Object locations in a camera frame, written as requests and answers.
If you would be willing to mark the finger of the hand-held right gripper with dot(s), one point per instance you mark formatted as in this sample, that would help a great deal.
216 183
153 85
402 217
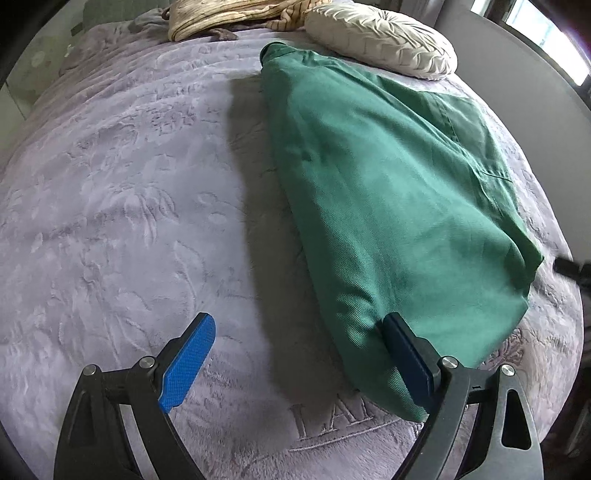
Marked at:
570 266

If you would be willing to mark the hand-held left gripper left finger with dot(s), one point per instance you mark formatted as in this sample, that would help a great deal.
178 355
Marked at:
187 364

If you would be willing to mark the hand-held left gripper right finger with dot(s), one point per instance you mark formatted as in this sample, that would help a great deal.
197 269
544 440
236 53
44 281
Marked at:
413 364

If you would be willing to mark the green garment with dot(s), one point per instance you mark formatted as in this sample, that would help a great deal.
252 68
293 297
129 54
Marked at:
392 198

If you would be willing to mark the grey embossed blanket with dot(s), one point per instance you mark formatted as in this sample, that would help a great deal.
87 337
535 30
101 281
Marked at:
129 207

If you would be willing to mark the round cream pleated cushion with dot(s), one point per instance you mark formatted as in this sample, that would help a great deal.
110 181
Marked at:
383 39

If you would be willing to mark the beige striped cloth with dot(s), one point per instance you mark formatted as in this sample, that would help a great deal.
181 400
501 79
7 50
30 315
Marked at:
231 14

